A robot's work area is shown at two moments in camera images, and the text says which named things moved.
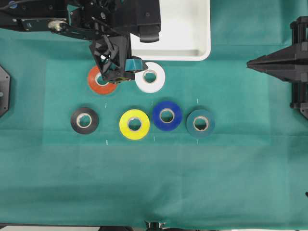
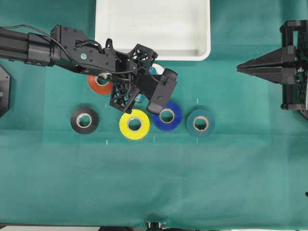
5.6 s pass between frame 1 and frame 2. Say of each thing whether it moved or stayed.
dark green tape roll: stayed
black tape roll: stayed
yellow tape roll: stayed
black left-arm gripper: moved
